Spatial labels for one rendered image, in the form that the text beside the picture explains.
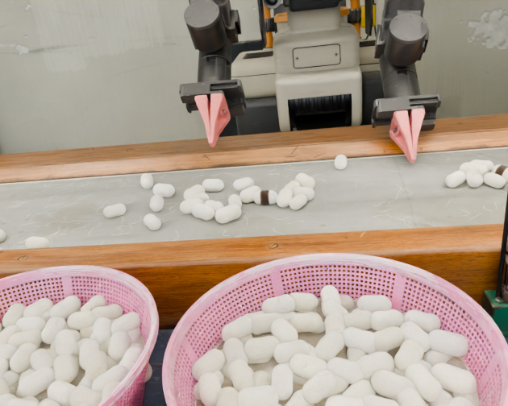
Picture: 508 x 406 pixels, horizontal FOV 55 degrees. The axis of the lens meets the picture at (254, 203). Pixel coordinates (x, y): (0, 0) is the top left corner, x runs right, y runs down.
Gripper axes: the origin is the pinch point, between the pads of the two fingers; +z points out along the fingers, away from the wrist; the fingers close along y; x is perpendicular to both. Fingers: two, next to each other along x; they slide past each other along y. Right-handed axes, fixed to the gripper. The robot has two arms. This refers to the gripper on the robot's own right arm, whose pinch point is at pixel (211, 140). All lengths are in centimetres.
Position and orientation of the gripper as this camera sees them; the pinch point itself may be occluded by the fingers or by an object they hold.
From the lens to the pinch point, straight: 78.4
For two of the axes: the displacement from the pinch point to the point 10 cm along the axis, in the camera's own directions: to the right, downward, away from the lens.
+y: 9.9, -0.6, -1.3
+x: 1.4, 4.0, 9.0
